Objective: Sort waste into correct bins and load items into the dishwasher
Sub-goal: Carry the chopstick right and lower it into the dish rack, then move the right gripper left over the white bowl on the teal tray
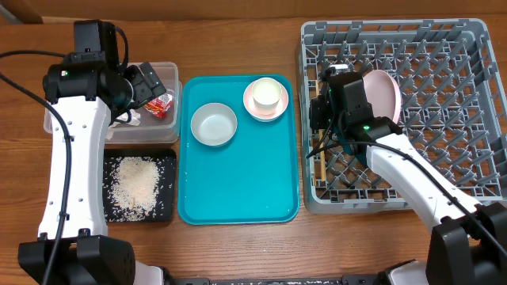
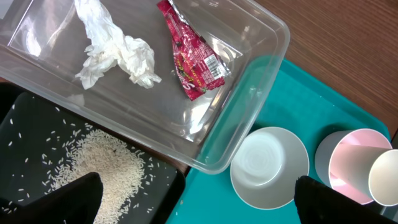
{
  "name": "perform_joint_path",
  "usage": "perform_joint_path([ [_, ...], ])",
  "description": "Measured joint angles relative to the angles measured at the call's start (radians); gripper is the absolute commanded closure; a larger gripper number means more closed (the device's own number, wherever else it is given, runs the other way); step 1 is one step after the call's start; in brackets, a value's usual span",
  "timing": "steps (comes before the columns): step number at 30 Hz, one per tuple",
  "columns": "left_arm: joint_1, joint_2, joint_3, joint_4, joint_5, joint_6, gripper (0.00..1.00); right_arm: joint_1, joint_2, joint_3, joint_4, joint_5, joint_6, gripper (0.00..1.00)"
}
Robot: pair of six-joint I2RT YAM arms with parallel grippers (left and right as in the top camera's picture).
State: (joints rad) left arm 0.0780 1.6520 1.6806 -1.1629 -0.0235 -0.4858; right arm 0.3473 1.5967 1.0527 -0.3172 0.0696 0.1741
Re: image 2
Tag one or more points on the red snack wrapper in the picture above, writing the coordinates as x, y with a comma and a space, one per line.
199, 68

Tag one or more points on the pile of rice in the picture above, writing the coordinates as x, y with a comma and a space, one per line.
121, 171

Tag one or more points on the white cup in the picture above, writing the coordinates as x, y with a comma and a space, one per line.
370, 170

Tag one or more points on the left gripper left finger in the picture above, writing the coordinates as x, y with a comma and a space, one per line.
76, 202

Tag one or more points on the grey bowl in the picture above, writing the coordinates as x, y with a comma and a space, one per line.
265, 168

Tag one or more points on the clear plastic bin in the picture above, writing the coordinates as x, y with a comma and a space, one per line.
43, 47

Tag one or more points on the teal serving tray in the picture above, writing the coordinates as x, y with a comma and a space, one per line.
297, 102

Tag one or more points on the white tissue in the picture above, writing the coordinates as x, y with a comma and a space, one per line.
110, 47

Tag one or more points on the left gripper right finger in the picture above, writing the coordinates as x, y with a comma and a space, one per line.
318, 204

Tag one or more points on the black tray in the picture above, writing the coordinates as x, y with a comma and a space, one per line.
35, 139

